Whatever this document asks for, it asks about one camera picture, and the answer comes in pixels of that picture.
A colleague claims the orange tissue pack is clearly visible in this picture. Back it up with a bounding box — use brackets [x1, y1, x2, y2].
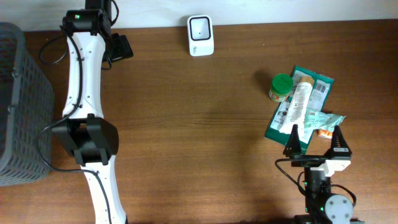
[318, 129, 333, 139]

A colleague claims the white Pantene tube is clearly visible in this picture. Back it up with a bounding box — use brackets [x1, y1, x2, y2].
[279, 76, 314, 137]

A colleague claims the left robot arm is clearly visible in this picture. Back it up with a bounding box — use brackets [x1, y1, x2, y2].
[52, 1, 134, 224]

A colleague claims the green 3M glove packet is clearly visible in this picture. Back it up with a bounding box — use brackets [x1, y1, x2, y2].
[264, 65, 334, 146]

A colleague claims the teal foil sachet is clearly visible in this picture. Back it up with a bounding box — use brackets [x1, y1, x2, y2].
[304, 109, 345, 132]

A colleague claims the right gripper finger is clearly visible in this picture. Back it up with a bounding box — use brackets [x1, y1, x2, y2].
[324, 126, 352, 159]
[283, 124, 302, 157]

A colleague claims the black cable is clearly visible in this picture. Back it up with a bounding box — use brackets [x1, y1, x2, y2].
[274, 157, 357, 208]
[36, 24, 114, 224]

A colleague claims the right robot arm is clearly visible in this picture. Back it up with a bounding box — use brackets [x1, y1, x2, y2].
[282, 124, 356, 223]

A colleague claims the white barcode scanner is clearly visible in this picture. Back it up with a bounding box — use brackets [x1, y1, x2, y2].
[187, 15, 215, 57]

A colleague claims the left black cable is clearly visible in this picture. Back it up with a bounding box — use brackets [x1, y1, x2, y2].
[36, 24, 114, 224]

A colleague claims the green lid jar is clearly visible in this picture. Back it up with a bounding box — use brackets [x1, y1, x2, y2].
[269, 73, 293, 102]

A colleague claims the right black cable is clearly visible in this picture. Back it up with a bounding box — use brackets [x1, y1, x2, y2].
[274, 157, 357, 208]

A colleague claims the grey plastic mesh basket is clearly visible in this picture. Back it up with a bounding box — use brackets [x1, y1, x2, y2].
[1, 22, 55, 187]

